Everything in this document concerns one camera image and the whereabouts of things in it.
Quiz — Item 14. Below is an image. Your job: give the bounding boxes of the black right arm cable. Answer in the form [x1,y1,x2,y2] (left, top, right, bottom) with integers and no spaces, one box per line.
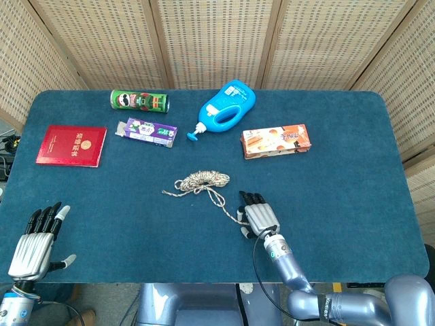
[252,225,290,321]

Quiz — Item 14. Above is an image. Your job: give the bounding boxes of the woven bamboo folding screen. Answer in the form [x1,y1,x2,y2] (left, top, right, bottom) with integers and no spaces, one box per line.
[0,0,435,247]

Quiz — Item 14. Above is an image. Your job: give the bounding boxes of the grey robot torso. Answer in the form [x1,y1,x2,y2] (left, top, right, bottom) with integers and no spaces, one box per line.
[135,283,283,326]

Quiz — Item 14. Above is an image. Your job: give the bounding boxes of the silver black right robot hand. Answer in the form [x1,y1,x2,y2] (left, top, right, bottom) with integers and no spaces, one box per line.
[237,190,281,240]

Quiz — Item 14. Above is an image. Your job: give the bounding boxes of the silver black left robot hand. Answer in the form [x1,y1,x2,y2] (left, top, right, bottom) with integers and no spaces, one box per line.
[7,201,77,283]

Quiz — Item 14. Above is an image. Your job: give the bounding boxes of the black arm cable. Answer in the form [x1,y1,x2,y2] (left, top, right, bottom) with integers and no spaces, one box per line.
[33,297,86,326]
[252,225,290,321]

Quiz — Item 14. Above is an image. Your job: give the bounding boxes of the beige braided rope bundle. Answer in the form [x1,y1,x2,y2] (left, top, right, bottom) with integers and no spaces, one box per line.
[162,170,251,227]

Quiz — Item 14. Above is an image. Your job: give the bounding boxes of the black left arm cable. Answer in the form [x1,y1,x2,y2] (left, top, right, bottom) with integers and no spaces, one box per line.
[33,297,86,326]

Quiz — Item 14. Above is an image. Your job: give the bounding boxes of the black floor cables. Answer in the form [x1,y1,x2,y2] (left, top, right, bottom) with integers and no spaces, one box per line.
[0,134,22,183]

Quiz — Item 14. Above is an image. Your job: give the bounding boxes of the blue carpet table cover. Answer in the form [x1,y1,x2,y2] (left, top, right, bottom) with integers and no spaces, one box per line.
[0,89,430,285]

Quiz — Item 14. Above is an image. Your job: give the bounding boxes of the red certificate book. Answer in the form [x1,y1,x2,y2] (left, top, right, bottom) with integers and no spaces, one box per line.
[35,124,108,168]

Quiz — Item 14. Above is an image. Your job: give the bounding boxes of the green Pringles can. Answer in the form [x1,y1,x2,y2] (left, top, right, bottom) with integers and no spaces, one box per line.
[109,89,170,113]

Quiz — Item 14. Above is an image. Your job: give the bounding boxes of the purple toothpaste box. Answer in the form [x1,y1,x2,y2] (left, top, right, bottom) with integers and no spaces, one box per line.
[116,117,179,149]

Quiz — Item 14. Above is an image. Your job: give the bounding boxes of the orange snack box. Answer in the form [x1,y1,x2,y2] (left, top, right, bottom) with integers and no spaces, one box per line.
[241,124,313,160]

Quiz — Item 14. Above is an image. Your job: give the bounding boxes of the blue detergent bottle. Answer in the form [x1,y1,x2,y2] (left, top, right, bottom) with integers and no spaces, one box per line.
[186,79,257,141]

